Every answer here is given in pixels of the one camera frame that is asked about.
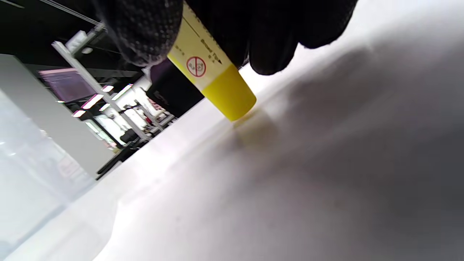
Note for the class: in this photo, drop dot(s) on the person's right hand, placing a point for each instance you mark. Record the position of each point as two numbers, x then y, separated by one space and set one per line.
282 25

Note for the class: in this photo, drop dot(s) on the yellow liquid glue bottle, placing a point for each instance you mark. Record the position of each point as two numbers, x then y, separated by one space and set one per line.
224 90

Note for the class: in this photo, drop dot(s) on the clear plastic container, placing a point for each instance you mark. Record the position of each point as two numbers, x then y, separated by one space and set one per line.
29 188

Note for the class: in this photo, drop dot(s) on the black office chair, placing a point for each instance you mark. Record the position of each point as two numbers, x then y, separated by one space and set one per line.
174 94

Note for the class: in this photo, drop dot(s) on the row of ceiling light strips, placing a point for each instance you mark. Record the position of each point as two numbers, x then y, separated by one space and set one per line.
92 101

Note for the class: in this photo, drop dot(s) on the dark purple monitor screen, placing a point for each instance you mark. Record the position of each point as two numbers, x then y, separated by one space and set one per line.
67 85

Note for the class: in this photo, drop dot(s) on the white partition panel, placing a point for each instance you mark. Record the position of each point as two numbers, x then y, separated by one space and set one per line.
47 108

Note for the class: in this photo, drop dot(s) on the silver aluminium post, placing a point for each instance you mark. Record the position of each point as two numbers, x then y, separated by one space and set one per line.
98 88

